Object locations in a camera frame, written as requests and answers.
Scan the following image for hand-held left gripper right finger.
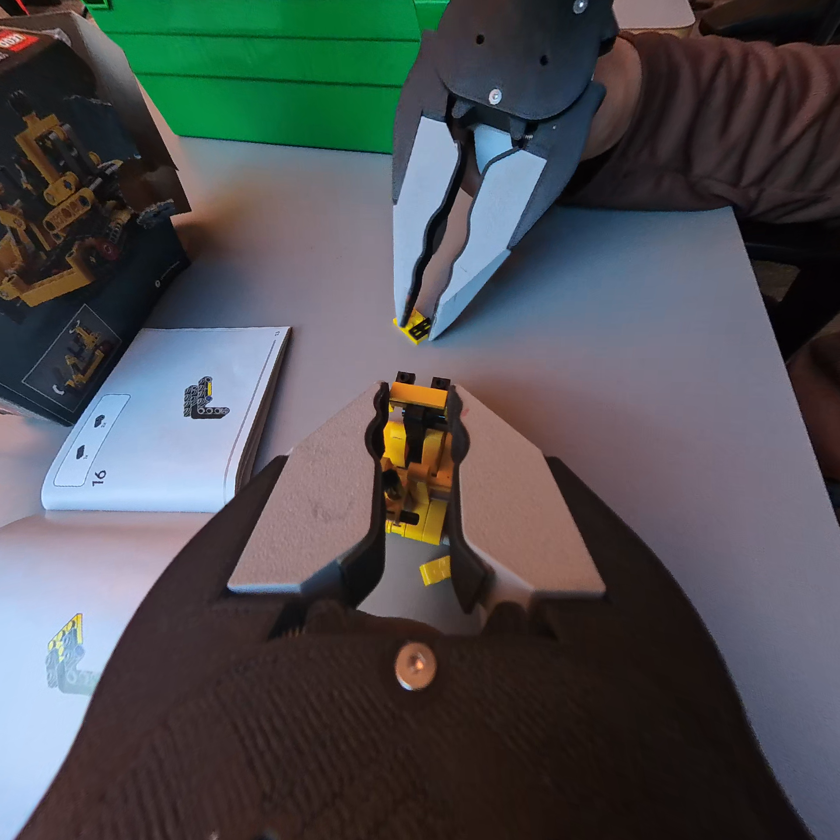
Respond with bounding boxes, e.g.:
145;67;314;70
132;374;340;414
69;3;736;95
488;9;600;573
448;384;608;615

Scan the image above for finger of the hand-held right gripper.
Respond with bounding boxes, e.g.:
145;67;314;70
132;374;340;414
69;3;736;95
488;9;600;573
428;147;550;342
392;117;462;324

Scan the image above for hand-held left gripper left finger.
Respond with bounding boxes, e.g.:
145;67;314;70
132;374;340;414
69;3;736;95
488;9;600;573
226;382;390;609

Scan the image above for yellow black lego model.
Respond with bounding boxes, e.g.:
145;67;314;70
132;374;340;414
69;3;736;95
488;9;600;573
379;371;457;546

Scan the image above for white instruction booklet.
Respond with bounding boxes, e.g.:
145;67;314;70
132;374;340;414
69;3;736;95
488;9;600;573
0;325;293;749

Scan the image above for person's right forearm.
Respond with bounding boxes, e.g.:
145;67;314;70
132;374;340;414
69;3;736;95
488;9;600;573
564;29;840;227

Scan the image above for black lego set box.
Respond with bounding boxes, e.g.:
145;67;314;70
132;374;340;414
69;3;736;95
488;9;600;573
0;10;193;427

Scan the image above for person's right hand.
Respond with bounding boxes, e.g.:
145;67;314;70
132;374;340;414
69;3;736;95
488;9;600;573
579;34;644;163

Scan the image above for green plastic bin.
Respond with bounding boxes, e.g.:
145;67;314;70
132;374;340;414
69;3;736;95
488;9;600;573
82;0;437;155

